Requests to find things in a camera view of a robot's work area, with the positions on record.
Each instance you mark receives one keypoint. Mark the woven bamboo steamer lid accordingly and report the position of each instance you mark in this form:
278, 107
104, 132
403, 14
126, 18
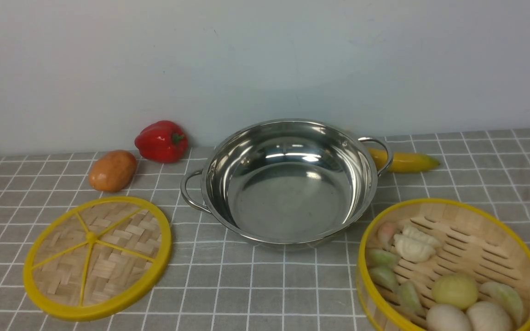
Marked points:
98, 259

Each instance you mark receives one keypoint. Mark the bamboo steamer basket yellow rim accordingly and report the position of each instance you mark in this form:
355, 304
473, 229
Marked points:
471, 241

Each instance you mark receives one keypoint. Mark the stainless steel pot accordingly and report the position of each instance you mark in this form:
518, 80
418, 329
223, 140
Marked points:
288, 183

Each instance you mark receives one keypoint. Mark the red bell pepper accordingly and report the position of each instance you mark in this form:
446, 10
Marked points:
163, 142

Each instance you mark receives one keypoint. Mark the grey checkered tablecloth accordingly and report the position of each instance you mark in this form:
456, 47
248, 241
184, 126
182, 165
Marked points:
217, 282

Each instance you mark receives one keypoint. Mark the yellow banana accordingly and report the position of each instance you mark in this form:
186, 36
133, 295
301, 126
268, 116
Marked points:
404, 162

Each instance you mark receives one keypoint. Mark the pink dumpling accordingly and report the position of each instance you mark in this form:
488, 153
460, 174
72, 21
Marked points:
386, 233

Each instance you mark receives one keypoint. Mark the green dumpling upper left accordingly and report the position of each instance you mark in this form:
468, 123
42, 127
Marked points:
381, 258

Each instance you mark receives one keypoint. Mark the green dumpling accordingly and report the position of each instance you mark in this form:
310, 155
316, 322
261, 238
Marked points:
408, 299
385, 277
506, 297
381, 258

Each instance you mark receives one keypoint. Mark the brown potato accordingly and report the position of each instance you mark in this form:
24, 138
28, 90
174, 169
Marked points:
113, 172

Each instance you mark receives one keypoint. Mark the green dumpling middle left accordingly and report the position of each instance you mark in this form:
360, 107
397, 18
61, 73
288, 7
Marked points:
385, 277

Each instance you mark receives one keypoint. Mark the white dumpling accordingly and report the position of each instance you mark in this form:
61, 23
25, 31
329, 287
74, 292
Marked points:
414, 245

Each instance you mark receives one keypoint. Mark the green dumpling lower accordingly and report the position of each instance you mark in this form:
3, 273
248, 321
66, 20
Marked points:
408, 299

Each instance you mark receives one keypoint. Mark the yellow-green bun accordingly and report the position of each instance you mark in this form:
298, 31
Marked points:
457, 289

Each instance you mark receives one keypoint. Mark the white bun left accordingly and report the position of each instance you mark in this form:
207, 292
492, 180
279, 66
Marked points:
444, 317

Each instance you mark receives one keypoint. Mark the white bun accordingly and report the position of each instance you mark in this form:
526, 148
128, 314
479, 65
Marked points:
486, 316
444, 317

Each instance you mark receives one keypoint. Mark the green dumpling right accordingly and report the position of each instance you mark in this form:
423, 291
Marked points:
506, 297

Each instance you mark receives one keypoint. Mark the white bun right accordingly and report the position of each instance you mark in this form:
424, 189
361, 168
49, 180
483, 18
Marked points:
486, 316

